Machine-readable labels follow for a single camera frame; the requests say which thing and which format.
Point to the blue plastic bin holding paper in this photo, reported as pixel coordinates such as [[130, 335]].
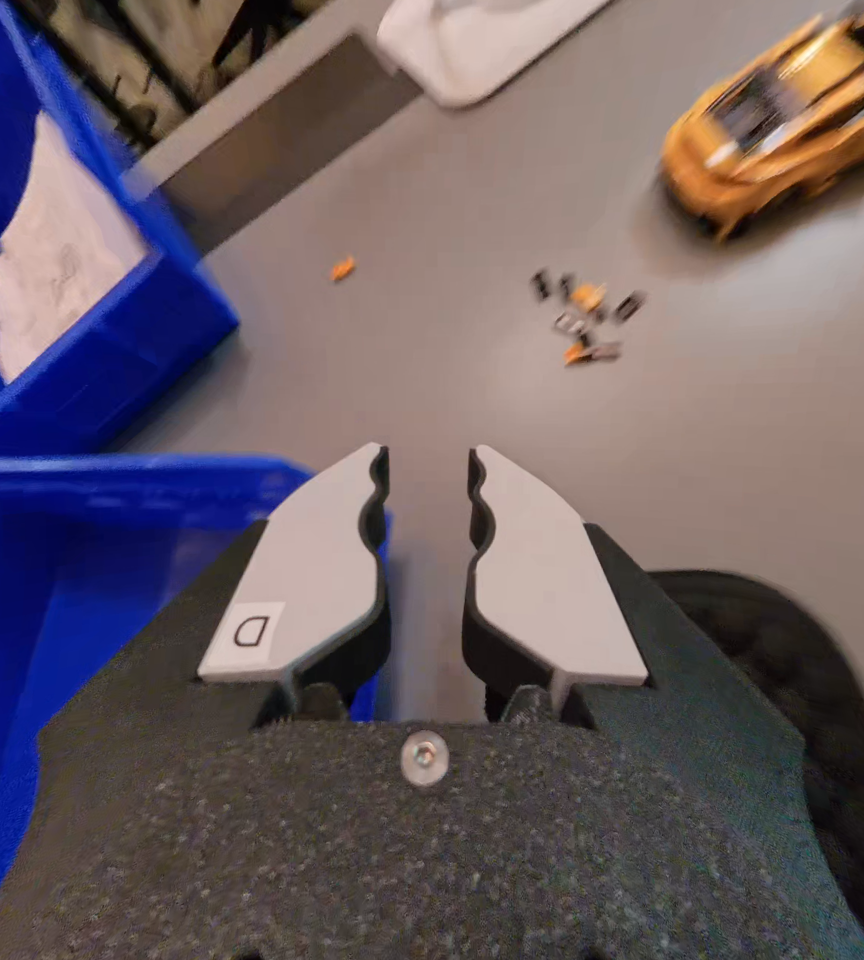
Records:
[[139, 337]]

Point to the large pile of toy bricks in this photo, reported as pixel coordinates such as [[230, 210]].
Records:
[[585, 315]]

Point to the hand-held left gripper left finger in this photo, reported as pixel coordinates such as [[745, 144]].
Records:
[[312, 585]]

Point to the yellow toy brick car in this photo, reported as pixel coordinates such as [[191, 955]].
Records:
[[776, 127]]

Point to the white adjustable stand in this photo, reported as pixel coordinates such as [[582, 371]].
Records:
[[469, 52]]

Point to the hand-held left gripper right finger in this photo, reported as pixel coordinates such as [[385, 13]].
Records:
[[552, 592]]

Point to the crumpled white paper bags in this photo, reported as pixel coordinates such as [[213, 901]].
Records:
[[57, 247]]

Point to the orange double toy brick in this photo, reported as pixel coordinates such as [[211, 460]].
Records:
[[342, 268]]

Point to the blue plastic bin holding bricks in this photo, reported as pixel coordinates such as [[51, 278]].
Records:
[[64, 562]]

